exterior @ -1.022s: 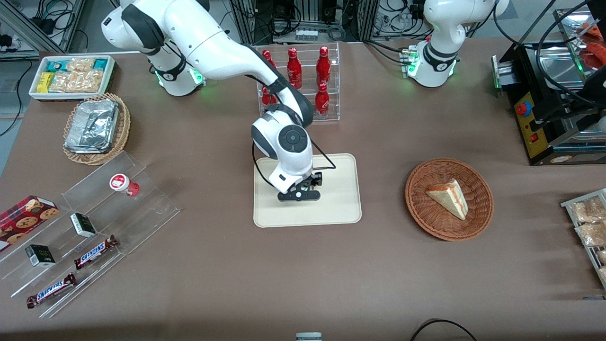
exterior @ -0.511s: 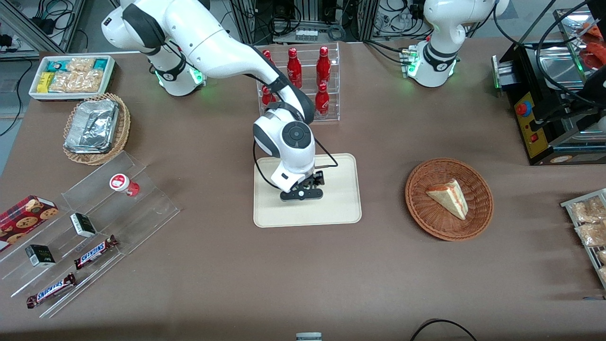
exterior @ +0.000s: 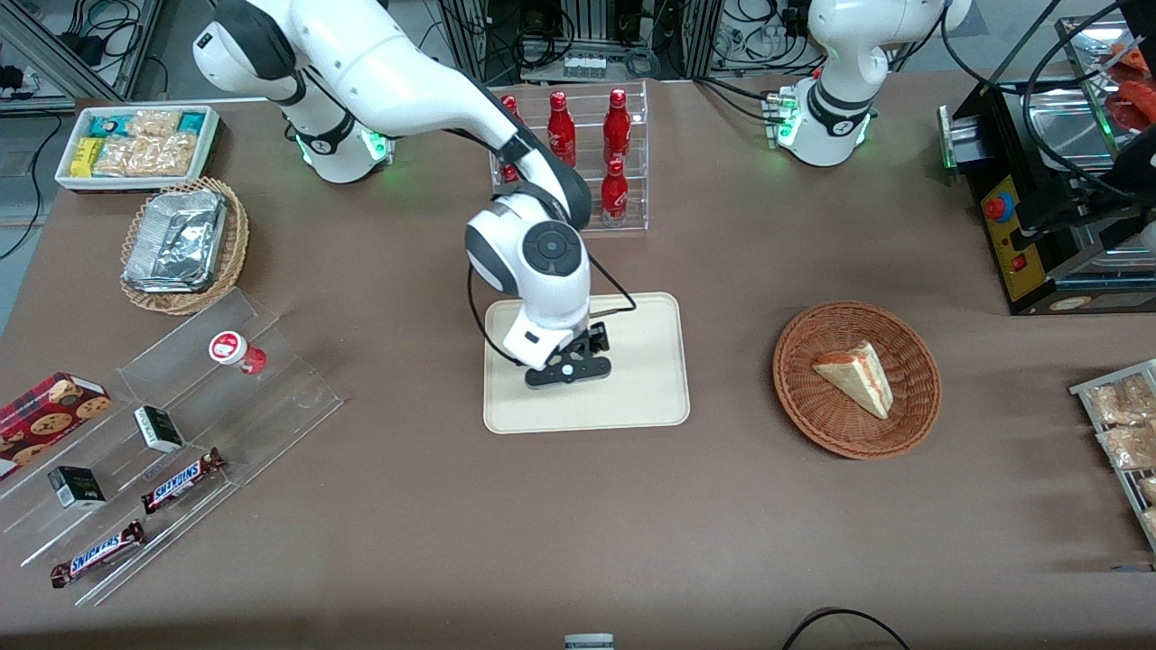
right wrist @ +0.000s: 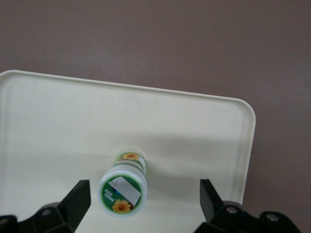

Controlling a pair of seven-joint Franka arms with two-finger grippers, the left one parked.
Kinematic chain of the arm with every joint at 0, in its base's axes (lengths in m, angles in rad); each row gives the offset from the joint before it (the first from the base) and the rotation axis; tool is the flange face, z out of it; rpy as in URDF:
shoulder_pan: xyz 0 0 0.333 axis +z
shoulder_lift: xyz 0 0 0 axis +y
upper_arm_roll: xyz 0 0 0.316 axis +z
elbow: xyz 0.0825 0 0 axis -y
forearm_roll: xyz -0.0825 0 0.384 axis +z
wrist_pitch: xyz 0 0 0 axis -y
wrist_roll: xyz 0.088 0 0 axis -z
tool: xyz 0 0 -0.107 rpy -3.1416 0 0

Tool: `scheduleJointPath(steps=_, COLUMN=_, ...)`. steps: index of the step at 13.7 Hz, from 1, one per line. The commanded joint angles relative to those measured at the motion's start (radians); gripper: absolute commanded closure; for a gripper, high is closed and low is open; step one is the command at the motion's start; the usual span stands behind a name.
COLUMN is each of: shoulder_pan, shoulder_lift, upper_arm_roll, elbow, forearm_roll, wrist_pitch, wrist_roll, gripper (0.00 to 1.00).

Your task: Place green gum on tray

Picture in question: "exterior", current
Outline black cable loop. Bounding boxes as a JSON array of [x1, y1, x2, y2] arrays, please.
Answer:
[[780, 607, 914, 650]]

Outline black food warmer machine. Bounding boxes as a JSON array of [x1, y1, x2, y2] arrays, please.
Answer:
[[937, 0, 1156, 317]]

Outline aluminium frame structure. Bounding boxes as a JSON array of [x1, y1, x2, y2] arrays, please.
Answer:
[[438, 0, 723, 88]]

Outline wrapped triangle sandwich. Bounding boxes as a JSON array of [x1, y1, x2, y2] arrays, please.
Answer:
[[811, 340, 895, 421]]

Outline grey wire rack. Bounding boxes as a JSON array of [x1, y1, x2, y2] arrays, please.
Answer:
[[1069, 358, 1156, 553]]

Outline black cable over machine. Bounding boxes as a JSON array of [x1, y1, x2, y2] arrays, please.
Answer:
[[939, 0, 1132, 210]]

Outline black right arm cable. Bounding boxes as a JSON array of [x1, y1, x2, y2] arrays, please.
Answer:
[[466, 255, 639, 367]]

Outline red gum bottle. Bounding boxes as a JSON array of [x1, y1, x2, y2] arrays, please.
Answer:
[[209, 330, 268, 376]]

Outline tan oval wicker basket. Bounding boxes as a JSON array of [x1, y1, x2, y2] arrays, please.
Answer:
[[118, 176, 251, 317]]

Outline clear acrylic bottle rack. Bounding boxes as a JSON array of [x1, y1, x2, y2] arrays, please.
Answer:
[[488, 81, 649, 237]]

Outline clear pack of crackers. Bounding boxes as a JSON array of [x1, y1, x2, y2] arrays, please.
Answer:
[[95, 135, 196, 178], [126, 110, 182, 142]]

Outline white plastic snack bin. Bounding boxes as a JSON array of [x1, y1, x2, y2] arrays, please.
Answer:
[[55, 105, 221, 193]]

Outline stacked aluminium foil containers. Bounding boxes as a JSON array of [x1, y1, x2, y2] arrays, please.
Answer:
[[121, 189, 228, 295]]

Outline small black box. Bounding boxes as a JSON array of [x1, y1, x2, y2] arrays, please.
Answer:
[[47, 465, 107, 512], [133, 405, 185, 455]]

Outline round brown wicker basket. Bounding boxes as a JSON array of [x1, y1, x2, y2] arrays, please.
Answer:
[[772, 301, 942, 461]]

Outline Snickers chocolate bar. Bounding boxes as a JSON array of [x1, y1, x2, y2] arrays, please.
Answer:
[[140, 448, 226, 516], [50, 520, 146, 590]]

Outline cream plastic tray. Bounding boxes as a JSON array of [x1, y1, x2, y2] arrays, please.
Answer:
[[483, 292, 691, 435]]

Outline red cookie box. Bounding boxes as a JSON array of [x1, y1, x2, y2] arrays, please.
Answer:
[[0, 371, 113, 480]]

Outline clear acrylic stepped display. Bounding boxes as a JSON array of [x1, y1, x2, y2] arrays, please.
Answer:
[[0, 287, 345, 608]]

